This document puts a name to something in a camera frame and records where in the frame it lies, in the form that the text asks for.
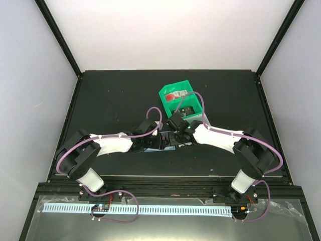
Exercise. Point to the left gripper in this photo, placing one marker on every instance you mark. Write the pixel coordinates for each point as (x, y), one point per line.
(158, 143)

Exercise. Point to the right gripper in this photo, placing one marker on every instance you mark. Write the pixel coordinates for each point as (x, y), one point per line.
(178, 143)

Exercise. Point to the light blue card holder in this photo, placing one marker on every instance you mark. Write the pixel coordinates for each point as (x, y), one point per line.
(161, 142)

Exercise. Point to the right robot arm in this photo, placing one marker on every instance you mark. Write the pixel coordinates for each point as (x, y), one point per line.
(254, 154)

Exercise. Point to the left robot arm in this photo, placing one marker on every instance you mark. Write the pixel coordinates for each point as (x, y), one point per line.
(75, 158)

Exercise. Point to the red and white cards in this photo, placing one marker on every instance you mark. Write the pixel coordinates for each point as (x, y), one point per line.
(175, 95)

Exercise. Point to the white plastic bin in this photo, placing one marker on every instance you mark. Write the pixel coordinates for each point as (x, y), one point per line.
(188, 133)

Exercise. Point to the green plastic bin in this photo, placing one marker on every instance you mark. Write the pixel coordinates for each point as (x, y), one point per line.
(187, 100)

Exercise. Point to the clear plastic sheet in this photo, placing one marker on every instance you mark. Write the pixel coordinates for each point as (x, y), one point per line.
(279, 219)

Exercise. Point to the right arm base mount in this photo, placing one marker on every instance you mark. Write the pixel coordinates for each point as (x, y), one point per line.
(227, 195)

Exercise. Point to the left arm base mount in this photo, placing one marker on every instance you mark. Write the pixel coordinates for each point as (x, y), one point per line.
(105, 194)

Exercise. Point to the black aluminium frame rail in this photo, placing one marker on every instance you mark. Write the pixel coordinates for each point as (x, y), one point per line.
(165, 186)

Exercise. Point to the slotted white cable duct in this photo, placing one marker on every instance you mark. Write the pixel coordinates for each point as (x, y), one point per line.
(182, 210)

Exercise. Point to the left rear frame post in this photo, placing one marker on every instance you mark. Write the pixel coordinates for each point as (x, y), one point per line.
(46, 13)

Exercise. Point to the frame post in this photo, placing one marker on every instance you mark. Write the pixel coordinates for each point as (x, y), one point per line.
(46, 13)
(284, 27)

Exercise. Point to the right rear frame post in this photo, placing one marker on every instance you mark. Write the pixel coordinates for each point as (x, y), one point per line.
(284, 27)

